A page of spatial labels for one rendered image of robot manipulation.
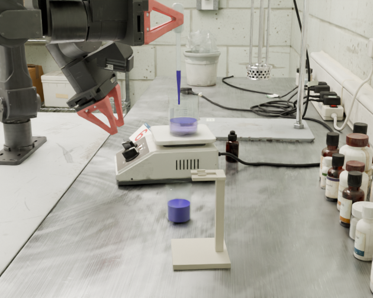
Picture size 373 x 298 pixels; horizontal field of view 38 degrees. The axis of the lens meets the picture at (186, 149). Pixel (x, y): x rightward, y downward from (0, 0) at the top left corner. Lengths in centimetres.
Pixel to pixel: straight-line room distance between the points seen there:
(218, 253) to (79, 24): 37
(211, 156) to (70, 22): 44
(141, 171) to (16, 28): 44
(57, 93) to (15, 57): 210
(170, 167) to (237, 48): 245
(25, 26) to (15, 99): 54
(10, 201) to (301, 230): 51
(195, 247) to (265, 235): 12
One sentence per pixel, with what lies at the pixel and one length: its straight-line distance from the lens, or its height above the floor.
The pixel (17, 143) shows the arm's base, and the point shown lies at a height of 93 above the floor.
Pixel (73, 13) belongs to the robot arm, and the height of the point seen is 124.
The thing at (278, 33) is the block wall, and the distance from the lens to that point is 346.
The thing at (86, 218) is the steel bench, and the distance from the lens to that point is 94.
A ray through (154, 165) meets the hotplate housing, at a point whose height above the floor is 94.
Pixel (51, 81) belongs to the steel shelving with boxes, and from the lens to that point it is 334.
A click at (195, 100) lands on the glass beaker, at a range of 106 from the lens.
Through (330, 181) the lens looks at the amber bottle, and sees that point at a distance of 101.
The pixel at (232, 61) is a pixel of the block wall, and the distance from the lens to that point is 347.
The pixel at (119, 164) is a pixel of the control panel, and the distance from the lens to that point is 109.
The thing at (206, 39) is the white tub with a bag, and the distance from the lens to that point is 206.
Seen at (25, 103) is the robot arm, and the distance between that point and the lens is 126.
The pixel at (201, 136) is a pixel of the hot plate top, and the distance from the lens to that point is 107.
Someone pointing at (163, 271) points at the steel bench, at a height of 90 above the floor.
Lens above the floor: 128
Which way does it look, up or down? 17 degrees down
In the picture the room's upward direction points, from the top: straight up
